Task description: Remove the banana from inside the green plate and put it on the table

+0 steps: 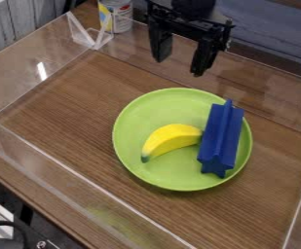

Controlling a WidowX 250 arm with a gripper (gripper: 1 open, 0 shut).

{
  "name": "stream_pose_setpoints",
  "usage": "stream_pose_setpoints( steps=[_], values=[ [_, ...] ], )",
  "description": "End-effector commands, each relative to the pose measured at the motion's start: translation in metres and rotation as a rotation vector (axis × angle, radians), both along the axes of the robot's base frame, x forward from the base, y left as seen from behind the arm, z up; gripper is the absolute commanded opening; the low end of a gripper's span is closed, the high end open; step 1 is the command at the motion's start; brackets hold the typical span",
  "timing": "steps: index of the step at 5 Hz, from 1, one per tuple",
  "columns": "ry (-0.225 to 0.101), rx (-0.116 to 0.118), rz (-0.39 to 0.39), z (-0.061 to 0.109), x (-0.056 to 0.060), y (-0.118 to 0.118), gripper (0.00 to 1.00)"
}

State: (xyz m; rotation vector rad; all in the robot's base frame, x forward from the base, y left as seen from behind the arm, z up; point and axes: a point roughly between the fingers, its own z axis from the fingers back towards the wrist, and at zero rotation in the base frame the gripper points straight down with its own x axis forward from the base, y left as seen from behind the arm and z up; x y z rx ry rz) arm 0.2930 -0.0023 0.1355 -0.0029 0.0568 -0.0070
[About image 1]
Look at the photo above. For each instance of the yellow toy banana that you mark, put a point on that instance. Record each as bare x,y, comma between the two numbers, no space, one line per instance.
168,138

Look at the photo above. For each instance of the green round plate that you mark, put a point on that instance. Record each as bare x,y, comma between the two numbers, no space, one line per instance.
176,170

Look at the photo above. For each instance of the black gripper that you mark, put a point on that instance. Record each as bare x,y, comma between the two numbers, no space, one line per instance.
193,19

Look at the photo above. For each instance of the clear acrylic enclosure wall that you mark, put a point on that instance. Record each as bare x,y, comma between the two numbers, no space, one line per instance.
96,217

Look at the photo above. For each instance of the blue star-shaped block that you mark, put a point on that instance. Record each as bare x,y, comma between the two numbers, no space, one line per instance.
220,139

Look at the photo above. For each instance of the white labelled can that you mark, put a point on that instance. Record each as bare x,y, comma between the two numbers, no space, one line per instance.
116,13

